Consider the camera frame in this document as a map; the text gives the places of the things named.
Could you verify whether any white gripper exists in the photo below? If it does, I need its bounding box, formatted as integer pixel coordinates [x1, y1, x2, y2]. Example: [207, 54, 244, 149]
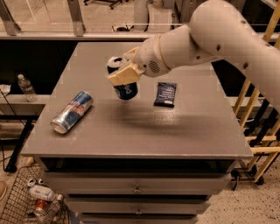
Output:
[107, 37, 170, 86]

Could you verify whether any blue pepsi can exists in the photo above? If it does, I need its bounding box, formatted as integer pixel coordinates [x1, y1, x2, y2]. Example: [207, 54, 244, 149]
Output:
[107, 56, 137, 101]

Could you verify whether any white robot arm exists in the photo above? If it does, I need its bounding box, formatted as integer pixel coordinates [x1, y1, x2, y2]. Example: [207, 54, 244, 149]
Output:
[108, 0, 280, 111]

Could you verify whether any silver blue redbull can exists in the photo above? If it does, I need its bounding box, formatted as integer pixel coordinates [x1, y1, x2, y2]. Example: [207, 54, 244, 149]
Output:
[51, 91, 94, 134]

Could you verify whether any red can in basket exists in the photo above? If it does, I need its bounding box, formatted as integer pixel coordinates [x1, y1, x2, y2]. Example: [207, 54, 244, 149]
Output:
[33, 199, 48, 216]

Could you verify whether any dark blue snack bar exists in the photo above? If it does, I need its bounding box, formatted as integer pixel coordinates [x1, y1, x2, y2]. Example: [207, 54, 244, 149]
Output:
[154, 82, 177, 108]

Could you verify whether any black office chair base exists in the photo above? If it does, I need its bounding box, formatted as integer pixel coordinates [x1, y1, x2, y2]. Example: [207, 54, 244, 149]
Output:
[83, 0, 123, 10]

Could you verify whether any grey drawer cabinet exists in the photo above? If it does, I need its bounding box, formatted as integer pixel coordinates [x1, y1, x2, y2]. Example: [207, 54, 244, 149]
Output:
[32, 42, 251, 224]

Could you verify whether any clear plastic water bottle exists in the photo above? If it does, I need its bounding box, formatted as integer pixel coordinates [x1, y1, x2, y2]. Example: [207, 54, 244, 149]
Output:
[17, 74, 38, 102]

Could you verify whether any white bottle in basket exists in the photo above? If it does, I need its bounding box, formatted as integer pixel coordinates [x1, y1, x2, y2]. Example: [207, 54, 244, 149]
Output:
[29, 185, 55, 201]

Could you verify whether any black wire basket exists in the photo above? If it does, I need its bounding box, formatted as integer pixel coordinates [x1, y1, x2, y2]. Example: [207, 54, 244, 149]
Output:
[0, 165, 68, 224]

